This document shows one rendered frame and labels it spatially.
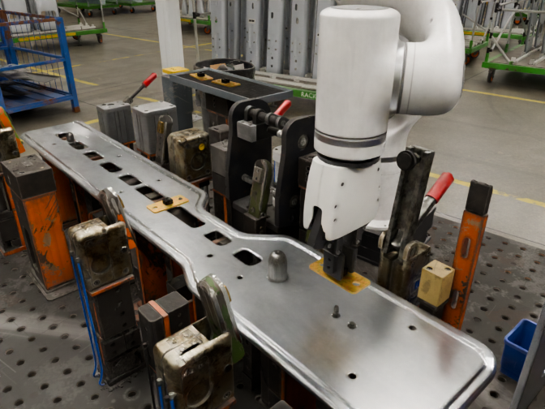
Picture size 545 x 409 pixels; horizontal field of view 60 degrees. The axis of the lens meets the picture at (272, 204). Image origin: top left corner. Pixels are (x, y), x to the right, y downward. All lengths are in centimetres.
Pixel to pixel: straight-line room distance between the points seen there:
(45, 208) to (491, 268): 117
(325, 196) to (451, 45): 21
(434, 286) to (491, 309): 59
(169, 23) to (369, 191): 423
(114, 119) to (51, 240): 45
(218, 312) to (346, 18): 36
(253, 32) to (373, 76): 517
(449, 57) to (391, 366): 37
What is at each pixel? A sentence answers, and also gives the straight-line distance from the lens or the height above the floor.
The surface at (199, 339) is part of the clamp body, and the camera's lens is 61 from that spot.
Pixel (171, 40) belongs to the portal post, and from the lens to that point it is 476.
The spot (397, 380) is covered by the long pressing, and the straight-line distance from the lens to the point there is 64.
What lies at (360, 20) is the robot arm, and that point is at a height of 140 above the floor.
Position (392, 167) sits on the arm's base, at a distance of 129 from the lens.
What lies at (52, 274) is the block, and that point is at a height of 75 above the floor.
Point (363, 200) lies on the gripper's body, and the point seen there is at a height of 119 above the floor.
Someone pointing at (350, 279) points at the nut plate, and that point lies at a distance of 66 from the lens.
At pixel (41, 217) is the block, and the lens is 125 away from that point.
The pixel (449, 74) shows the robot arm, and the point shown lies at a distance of 53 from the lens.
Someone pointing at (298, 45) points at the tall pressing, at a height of 63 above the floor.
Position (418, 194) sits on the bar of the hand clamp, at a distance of 73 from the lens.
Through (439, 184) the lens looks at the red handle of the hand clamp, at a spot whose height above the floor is 114.
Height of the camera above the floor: 146
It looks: 27 degrees down
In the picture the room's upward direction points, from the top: straight up
